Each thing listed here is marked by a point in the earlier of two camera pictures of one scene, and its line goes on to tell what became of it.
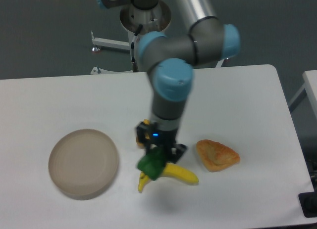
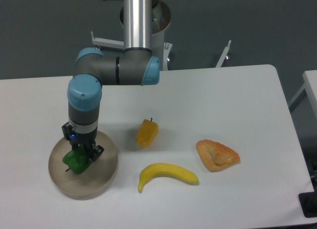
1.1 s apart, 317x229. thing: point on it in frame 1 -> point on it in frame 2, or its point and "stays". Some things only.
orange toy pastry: [215, 156] stays
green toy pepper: [152, 162] -> [77, 160]
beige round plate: [83, 164] stays
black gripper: [152, 134] -> [87, 141]
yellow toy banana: [170, 170] stays
